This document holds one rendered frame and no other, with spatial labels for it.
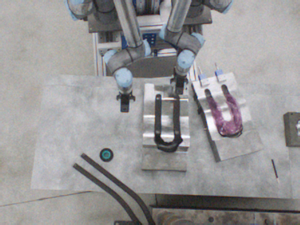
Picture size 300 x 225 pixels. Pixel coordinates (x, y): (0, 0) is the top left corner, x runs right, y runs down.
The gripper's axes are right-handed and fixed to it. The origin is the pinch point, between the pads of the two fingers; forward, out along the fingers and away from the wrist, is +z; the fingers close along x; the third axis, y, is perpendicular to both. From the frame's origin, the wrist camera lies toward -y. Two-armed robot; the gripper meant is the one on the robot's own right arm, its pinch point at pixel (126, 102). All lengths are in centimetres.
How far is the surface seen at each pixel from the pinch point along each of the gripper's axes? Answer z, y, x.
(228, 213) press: 16, -58, -60
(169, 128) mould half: 3.6, -12.8, -25.1
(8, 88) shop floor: 95, 38, 110
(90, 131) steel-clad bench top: 15.0, -14.3, 21.4
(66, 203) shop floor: 95, -58, 48
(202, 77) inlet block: 8, 21, -45
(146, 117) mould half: 6.5, -6.4, -12.0
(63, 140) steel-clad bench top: 15.0, -20.2, 36.4
